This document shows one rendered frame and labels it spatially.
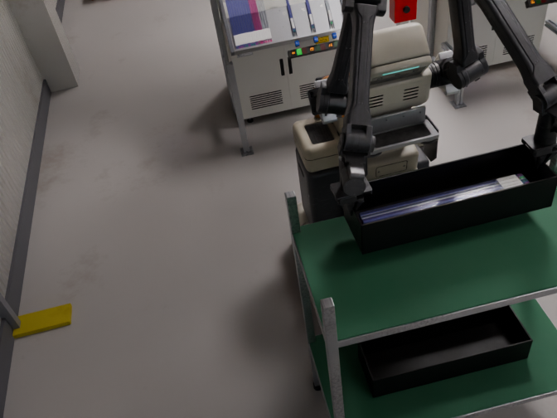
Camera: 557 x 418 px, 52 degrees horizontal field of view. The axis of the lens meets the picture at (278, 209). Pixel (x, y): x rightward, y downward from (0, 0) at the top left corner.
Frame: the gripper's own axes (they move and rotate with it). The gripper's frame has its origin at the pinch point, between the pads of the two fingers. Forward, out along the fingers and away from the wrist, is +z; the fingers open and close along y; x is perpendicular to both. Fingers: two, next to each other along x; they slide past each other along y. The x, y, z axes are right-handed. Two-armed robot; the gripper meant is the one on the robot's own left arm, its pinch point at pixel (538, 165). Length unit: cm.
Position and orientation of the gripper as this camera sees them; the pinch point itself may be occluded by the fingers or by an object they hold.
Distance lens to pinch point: 182.7
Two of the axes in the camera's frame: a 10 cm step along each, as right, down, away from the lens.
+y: 9.7, -2.4, 0.8
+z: 1.3, 7.3, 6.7
